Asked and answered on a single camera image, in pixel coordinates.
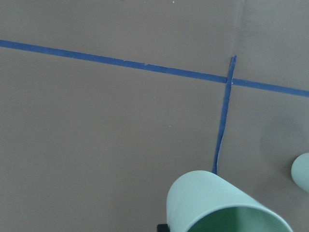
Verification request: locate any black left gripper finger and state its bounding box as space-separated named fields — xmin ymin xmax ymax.
xmin=157 ymin=224 xmax=169 ymax=232

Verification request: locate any light green plastic cup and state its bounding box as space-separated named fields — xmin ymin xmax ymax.
xmin=166 ymin=171 xmax=292 ymax=232

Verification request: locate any brown paper table cover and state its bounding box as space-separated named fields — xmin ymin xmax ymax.
xmin=0 ymin=0 xmax=309 ymax=232

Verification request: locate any blue tape strip lengthwise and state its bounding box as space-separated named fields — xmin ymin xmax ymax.
xmin=212 ymin=56 xmax=237 ymax=174

